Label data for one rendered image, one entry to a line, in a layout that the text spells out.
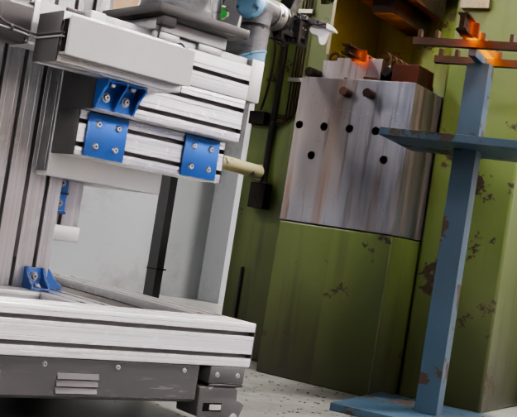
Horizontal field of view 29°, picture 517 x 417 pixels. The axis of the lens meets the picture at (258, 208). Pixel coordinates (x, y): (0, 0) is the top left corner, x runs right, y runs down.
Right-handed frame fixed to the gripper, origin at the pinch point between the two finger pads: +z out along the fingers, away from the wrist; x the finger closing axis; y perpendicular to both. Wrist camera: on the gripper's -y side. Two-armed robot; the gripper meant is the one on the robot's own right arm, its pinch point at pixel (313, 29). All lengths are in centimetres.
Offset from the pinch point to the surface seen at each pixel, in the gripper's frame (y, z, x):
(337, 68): 4.3, 30.7, -7.4
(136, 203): 51, 200, -209
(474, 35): 1.5, -5.6, 48.8
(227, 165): 39, 20, -35
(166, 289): 97, 227, -199
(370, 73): 5.3, 30.7, 4.1
